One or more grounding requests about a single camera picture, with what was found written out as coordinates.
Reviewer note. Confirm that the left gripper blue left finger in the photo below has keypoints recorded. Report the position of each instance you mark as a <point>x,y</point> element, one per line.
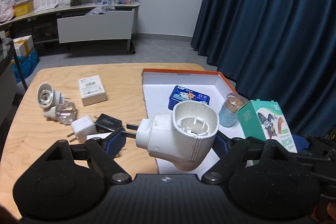
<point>114,142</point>

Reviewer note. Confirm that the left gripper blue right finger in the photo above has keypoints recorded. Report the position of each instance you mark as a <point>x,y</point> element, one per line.
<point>222,144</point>

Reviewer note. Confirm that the black charger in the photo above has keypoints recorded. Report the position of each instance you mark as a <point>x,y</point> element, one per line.
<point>105,124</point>

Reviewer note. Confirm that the white rounded charger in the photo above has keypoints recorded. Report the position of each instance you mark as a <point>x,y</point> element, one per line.
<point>81,128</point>

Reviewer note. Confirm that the white mosquito plug heater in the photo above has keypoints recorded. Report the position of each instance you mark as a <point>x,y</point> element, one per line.
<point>184,137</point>

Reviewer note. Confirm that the teal white product box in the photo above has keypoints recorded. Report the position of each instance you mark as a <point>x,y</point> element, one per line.
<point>264,120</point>

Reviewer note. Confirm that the clear liquid refill bottle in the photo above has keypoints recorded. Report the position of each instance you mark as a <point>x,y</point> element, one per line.
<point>64,113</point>

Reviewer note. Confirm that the white power adapter box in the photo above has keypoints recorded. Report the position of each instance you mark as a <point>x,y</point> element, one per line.
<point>91,90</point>

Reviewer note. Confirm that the white socket plug heater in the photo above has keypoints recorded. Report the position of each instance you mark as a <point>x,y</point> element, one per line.
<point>48,97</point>

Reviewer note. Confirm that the white square charger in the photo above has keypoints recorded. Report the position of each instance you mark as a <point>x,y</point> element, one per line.
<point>101,135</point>

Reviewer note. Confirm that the right hand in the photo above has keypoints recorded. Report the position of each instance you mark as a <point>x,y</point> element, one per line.
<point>324,213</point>

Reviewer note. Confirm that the orange white cardboard box lid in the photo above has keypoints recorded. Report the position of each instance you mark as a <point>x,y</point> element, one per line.
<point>157,85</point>

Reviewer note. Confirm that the blue plastic bag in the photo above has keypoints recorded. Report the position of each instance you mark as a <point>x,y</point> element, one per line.
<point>27,64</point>

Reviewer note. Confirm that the tv stand cabinet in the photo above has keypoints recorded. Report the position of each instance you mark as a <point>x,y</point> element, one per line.
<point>67,24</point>

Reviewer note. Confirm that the blue curtain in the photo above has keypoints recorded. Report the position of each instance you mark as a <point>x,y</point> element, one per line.
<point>281,50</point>

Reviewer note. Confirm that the cardboard box on floor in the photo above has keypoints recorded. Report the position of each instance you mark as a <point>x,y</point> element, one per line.
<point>23,45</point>

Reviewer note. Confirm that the plastic bags in drawer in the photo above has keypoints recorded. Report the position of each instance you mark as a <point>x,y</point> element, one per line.
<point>99,10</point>

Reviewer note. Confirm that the clutter of small boxes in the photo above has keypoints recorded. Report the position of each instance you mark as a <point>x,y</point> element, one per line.
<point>114,2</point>

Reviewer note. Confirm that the white router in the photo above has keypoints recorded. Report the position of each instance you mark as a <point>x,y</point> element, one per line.
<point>47,5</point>

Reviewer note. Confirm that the yellow box on stand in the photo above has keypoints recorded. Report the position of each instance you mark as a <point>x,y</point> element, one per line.
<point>24,8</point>

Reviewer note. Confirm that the pink plastic bag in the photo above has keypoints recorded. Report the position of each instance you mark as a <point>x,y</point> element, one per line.
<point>7,11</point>

